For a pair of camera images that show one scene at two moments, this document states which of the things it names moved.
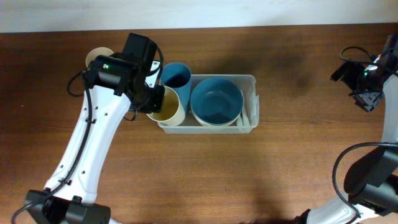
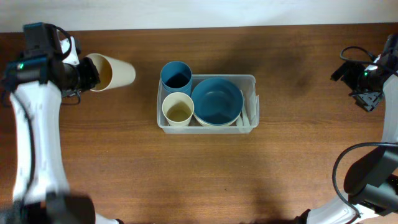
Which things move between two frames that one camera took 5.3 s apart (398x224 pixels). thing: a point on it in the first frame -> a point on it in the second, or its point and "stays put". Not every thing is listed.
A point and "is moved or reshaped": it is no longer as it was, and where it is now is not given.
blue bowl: (216, 101) stays put
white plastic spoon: (239, 122) stays put
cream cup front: (173, 114) is moved or reshaped
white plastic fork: (247, 96) stays put
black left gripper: (157, 103) -> (92, 78)
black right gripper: (366, 102) stays put
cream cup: (97, 51) is moved or reshaped
